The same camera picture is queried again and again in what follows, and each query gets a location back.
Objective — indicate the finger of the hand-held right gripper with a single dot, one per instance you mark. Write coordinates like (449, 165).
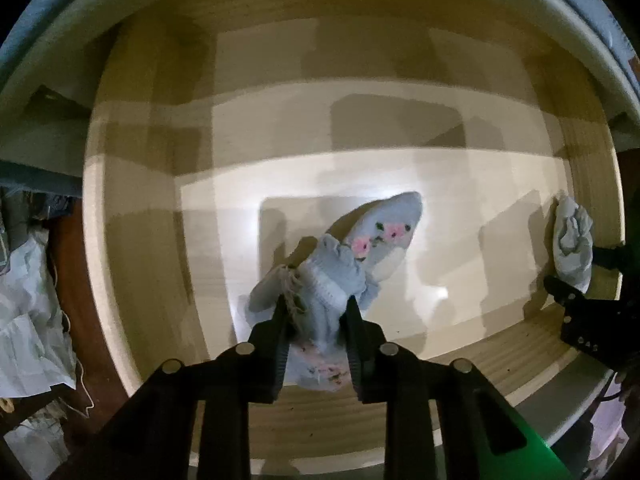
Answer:
(607, 257)
(562, 290)

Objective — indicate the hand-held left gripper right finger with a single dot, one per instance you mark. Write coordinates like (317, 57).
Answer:
(356, 355)

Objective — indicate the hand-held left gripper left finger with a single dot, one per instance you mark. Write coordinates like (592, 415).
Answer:
(280, 355)

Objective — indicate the grey white underwear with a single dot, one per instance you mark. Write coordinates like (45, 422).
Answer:
(572, 240)

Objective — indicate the light blue floral sock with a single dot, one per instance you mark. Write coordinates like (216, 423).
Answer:
(325, 280)

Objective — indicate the wooden drawer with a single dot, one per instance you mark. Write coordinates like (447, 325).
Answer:
(300, 135)

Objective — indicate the stack of papers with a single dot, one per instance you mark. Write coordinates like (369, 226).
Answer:
(610, 430)

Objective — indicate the crumpled white cloth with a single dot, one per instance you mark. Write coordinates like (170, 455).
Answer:
(25, 310)

